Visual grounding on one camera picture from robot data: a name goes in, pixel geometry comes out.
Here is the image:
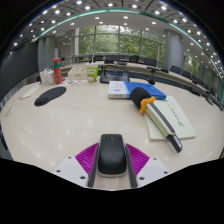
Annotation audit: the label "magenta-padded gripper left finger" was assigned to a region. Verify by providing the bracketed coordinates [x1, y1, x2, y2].
[54, 142, 100, 188]

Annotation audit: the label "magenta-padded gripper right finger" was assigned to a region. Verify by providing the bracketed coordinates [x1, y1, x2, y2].
[124, 143, 170, 189]

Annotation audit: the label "black computer mouse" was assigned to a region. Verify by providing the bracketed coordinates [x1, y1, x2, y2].
[96, 133, 128, 178]

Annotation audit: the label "black mouse pad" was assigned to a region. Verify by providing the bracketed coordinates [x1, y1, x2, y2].
[33, 86, 68, 107]

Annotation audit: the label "handheld microphone with orange collar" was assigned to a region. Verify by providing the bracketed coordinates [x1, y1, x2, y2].
[129, 86, 184, 154]

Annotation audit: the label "pale green booklet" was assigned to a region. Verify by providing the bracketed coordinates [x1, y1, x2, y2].
[145, 95, 197, 141]

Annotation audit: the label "blue and white book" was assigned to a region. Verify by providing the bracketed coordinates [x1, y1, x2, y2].
[107, 80, 167, 101]

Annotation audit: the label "colourful sticker sheet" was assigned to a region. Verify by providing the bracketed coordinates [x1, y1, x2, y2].
[63, 79, 84, 87]

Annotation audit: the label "green printed paper cup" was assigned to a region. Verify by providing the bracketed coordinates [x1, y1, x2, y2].
[85, 64, 100, 84]

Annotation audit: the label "black gooseneck microphone unit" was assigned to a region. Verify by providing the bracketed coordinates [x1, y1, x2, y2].
[99, 64, 156, 86]

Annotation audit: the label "white cardboard box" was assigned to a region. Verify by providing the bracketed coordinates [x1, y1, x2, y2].
[67, 64, 88, 81]

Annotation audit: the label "white paper cup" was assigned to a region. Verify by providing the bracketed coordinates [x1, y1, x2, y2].
[39, 69, 49, 86]

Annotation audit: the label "red thermos bottle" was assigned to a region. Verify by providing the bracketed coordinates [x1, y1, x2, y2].
[52, 57, 64, 85]

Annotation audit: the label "row of black office chairs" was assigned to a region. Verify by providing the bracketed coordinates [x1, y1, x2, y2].
[74, 54, 221, 104]

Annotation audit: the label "ceiling spot lights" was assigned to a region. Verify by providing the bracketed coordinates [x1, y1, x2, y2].
[9, 0, 224, 81]

